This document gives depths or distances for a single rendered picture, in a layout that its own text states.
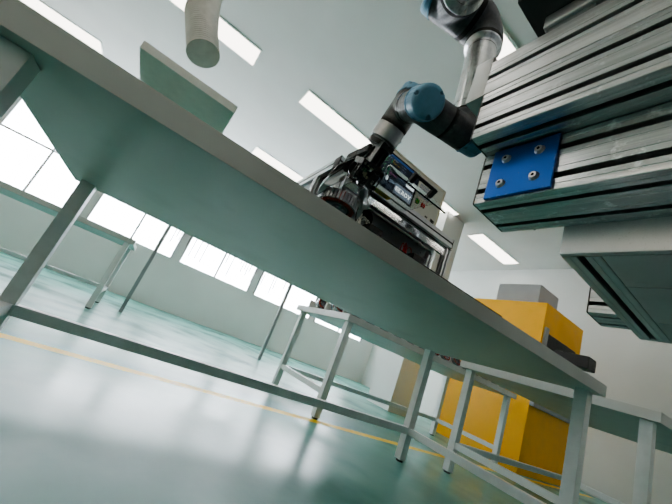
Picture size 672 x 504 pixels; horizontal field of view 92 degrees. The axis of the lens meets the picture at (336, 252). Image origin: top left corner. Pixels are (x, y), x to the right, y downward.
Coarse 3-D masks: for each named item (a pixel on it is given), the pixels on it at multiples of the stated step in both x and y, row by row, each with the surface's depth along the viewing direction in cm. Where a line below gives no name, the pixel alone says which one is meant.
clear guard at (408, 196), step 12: (384, 168) 109; (384, 180) 116; (396, 180) 113; (372, 192) 127; (384, 192) 123; (396, 192) 120; (408, 192) 117; (420, 192) 105; (384, 204) 132; (396, 204) 128; (408, 204) 125; (420, 204) 122
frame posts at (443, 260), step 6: (336, 186) 117; (426, 252) 155; (444, 252) 146; (450, 252) 147; (426, 258) 153; (444, 258) 144; (426, 264) 152; (438, 264) 145; (444, 264) 145; (438, 270) 144; (444, 270) 144
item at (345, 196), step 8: (328, 192) 85; (336, 192) 84; (344, 192) 84; (328, 200) 86; (336, 200) 84; (344, 200) 84; (352, 200) 85; (336, 208) 90; (344, 208) 89; (352, 208) 86; (352, 216) 90
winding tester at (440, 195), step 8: (400, 160) 140; (408, 160) 142; (416, 168) 145; (424, 176) 147; (432, 184) 150; (440, 192) 152; (440, 200) 152; (416, 208) 143; (424, 208) 146; (432, 208) 149; (424, 216) 146; (432, 216) 148
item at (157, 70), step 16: (144, 48) 116; (144, 64) 124; (160, 64) 120; (176, 64) 121; (144, 80) 134; (160, 80) 130; (176, 80) 126; (192, 80) 124; (176, 96) 136; (192, 96) 132; (208, 96) 128; (192, 112) 143; (208, 112) 138; (224, 112) 134; (224, 128) 146
